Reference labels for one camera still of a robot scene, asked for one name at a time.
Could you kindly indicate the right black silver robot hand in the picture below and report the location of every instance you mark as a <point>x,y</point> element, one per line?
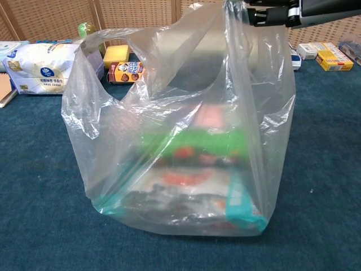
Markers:
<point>316,11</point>

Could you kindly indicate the transparent plastic shopping bag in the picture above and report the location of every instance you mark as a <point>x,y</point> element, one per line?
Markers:
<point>127,127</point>

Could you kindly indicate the small white box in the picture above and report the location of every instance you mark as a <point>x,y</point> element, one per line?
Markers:
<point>306,52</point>

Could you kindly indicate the yellow box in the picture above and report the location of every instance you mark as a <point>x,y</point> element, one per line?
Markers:
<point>334,60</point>

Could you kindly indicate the black sanitary pad pack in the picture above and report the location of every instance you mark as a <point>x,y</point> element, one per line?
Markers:
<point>296,60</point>

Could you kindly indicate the purple pink tissue packets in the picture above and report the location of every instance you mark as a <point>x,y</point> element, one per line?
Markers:
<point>217,117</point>

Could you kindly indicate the green box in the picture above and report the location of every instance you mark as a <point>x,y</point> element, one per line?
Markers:
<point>203,142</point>

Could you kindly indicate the brown panda biscuit box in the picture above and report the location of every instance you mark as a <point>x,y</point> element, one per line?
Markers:
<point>127,72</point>

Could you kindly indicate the yellow sponge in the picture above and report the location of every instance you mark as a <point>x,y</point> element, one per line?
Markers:
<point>115,56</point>

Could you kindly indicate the teal edged snack pack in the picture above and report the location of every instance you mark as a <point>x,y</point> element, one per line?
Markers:
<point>239,206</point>

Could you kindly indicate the green plastic bottle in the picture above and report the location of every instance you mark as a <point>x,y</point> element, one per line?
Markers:
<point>87,29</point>

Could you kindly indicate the wooden rattan folding screen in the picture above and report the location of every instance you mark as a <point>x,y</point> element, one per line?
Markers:
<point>42,19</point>

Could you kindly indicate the white blue tissue pack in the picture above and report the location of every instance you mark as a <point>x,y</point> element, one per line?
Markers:
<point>42,70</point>

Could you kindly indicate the light blue wet wipes pack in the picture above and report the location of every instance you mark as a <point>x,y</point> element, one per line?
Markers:
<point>8,49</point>

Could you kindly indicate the brown spiral notebook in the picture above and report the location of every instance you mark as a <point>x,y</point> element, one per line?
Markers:
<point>5,87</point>

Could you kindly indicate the teal carpet table cover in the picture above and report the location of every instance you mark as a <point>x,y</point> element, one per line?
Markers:
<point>36,183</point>

